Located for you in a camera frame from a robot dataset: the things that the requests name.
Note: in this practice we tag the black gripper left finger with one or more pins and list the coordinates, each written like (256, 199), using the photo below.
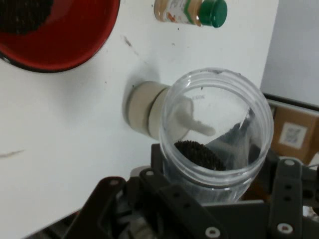
(174, 199)

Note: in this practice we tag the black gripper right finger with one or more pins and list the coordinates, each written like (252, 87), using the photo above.
(286, 199)

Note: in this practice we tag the clear jar with black seeds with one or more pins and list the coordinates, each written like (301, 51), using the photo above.
(219, 179)

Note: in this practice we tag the brown cardboard box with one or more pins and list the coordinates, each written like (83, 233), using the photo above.
(291, 132)

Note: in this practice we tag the beige ceramic lidded pot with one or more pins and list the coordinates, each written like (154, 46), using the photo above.
(142, 109)

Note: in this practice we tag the red bowl with black seeds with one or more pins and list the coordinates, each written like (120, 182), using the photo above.
(69, 39)

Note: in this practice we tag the black frame bar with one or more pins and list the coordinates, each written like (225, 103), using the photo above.
(286, 100)

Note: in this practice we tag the spice bottle with green cap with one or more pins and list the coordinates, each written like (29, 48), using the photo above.
(184, 11)

